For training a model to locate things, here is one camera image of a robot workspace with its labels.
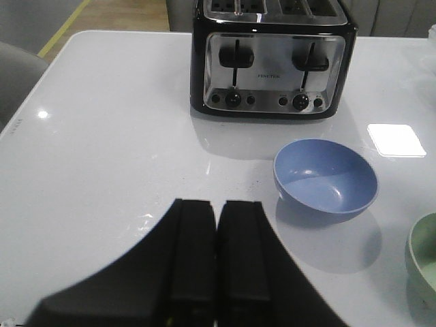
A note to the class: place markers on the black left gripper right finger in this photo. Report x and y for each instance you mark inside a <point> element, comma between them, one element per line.
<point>259,284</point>

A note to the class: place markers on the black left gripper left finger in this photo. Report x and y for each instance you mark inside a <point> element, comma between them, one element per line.
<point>167,279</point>

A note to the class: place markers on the blue bowl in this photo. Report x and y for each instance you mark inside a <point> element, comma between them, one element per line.
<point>324,178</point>

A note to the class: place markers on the green bowl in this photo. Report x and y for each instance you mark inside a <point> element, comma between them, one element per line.
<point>420,258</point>

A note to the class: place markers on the black chrome four-slot toaster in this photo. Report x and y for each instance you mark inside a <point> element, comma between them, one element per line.
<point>273,59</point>

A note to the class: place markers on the grey chair at left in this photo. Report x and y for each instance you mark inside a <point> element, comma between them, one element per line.
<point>20,71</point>

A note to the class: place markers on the beige armchair behind toaster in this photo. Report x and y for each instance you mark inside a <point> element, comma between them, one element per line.
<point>181,14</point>

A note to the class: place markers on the beige armchair on right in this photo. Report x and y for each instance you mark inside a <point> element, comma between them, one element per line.
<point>392,18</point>

